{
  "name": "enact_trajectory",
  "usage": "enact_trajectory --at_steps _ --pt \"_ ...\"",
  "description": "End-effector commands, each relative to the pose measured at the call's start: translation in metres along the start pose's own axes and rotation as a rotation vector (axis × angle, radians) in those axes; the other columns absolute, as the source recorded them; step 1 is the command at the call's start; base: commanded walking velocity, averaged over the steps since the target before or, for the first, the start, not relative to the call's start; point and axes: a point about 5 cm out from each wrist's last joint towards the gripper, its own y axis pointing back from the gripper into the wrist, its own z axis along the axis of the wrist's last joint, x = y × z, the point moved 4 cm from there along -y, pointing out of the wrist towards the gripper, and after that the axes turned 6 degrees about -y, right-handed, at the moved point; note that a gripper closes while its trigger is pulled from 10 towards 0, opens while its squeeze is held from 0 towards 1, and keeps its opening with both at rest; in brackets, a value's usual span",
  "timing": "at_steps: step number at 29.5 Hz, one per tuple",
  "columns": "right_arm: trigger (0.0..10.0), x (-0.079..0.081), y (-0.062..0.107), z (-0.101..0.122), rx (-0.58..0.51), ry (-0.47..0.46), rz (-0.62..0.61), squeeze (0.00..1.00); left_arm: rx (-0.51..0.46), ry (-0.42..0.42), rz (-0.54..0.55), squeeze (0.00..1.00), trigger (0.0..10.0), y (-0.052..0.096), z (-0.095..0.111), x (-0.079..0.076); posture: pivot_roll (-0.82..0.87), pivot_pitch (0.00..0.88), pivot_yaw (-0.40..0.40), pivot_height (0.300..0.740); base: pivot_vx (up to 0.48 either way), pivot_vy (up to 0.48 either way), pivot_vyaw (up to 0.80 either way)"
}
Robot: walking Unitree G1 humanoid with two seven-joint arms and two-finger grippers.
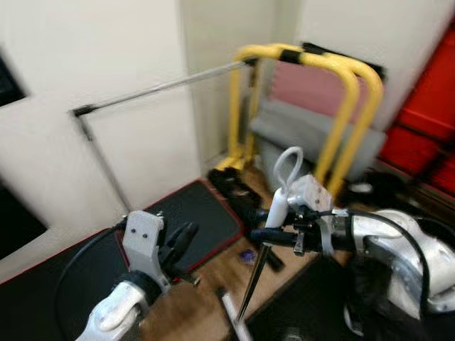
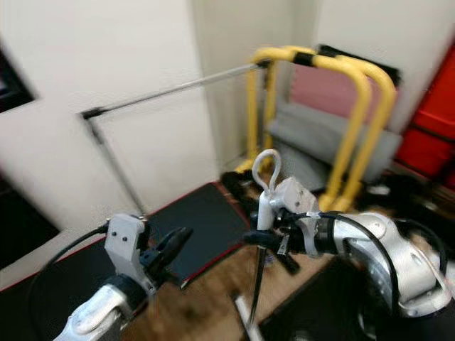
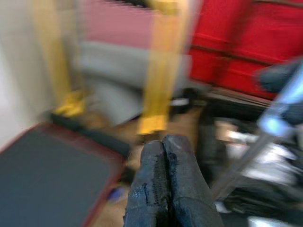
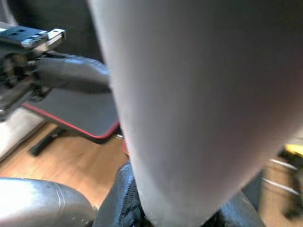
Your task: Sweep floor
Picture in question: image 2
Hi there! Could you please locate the red folding table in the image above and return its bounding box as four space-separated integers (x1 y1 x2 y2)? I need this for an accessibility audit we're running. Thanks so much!
395 43 455 189

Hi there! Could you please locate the black foam leg roller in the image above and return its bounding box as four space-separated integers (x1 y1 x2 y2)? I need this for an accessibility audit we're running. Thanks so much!
220 170 264 214

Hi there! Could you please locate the large black red-trimmed bench pad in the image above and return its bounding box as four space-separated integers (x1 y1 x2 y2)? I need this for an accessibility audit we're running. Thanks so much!
0 238 114 341

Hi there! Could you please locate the white-handled metal broom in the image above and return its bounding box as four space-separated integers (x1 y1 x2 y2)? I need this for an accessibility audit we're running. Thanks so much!
233 148 282 341

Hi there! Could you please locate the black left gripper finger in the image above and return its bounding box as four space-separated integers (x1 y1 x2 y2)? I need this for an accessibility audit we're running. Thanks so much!
149 234 171 268
166 226 194 264

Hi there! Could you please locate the black floor mat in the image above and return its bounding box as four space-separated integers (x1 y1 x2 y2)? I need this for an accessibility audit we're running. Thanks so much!
256 256 455 341

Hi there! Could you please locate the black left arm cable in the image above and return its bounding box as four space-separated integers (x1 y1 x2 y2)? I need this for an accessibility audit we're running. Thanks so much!
28 224 111 340

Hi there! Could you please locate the pink mat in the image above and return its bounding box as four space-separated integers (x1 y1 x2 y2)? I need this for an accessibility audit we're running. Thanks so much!
288 64 385 121

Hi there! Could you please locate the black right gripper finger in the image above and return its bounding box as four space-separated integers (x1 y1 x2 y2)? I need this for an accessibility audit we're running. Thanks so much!
245 210 298 227
243 230 289 251

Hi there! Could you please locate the grey rolled mat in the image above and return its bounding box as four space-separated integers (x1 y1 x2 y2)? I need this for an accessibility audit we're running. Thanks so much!
267 99 402 193

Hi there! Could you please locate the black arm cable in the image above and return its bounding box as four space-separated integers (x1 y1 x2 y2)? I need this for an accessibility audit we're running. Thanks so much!
28 224 111 340
309 212 402 313

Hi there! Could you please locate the yellow tubular rack frame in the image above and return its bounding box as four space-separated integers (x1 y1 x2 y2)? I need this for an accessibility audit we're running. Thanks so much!
236 45 397 212

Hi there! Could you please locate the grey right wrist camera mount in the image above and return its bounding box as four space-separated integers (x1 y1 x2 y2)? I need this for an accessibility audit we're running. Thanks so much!
276 176 324 256

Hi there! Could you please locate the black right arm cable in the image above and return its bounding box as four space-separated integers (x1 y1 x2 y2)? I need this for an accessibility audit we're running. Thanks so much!
309 212 402 313

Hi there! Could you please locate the black wall panel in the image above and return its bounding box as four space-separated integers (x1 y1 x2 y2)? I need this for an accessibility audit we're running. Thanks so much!
0 178 61 269
0 48 36 113

